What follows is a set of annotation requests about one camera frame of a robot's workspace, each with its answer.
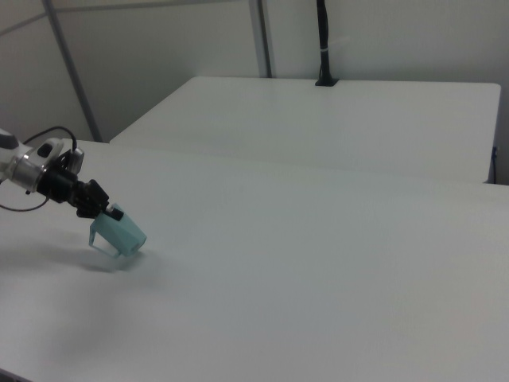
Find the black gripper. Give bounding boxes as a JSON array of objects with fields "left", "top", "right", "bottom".
[{"left": 38, "top": 157, "right": 124, "bottom": 221}]

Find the teal faceted cup with handle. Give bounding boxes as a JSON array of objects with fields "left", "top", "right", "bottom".
[{"left": 87, "top": 202, "right": 149, "bottom": 259}]

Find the white desk with rounded corners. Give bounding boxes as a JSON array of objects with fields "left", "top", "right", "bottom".
[{"left": 109, "top": 76, "right": 502, "bottom": 185}]

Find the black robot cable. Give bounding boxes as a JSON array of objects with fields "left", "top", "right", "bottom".
[{"left": 0, "top": 126, "right": 79, "bottom": 212}]

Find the slanted grey metal partition post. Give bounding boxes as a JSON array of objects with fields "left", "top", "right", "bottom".
[{"left": 41, "top": 0, "right": 103, "bottom": 142}]

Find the upright grey metal partition post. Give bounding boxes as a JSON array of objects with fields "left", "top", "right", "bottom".
[{"left": 249, "top": 0, "right": 274, "bottom": 79}]

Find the black cable conduit with grommet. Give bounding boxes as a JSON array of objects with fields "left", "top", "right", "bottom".
[{"left": 314, "top": 0, "right": 340, "bottom": 88}]

